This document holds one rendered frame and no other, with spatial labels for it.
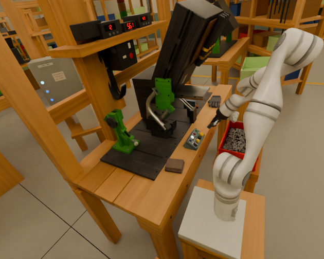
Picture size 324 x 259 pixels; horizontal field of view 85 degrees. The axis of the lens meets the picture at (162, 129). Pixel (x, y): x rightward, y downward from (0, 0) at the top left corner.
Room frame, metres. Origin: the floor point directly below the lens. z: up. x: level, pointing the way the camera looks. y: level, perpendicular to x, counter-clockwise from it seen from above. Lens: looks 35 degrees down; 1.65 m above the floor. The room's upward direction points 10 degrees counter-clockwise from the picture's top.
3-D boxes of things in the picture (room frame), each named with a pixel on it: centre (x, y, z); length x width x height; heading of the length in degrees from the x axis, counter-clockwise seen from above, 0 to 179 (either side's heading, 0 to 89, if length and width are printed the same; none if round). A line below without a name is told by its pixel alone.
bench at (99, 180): (1.19, -0.05, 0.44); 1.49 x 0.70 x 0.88; 145
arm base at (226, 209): (0.39, -0.21, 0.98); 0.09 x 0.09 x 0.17; 54
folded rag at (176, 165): (0.68, -0.04, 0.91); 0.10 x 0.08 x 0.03; 66
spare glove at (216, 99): (1.32, -0.48, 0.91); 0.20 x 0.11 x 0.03; 155
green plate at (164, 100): (1.09, -0.06, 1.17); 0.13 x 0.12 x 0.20; 145
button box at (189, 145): (0.86, -0.19, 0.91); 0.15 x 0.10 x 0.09; 145
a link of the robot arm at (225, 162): (0.38, -0.20, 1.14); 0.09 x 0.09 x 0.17; 37
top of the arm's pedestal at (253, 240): (0.39, -0.21, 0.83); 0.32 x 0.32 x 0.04; 59
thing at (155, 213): (1.03, -0.29, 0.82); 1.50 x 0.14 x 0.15; 145
